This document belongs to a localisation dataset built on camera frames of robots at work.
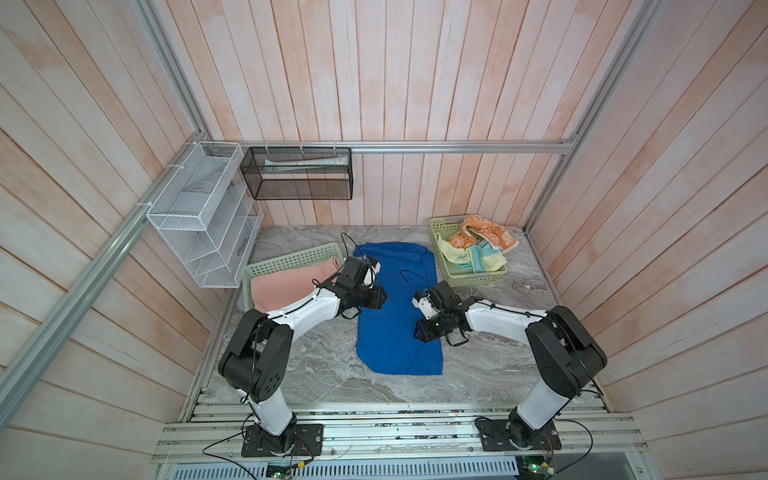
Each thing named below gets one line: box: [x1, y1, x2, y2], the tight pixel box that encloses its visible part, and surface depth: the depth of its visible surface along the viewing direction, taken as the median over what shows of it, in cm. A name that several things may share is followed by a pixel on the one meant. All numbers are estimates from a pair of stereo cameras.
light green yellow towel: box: [436, 233, 509, 271], surface depth 108 cm
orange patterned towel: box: [449, 214, 520, 253], surface depth 113 cm
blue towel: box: [356, 242, 443, 375], surface depth 90 cm
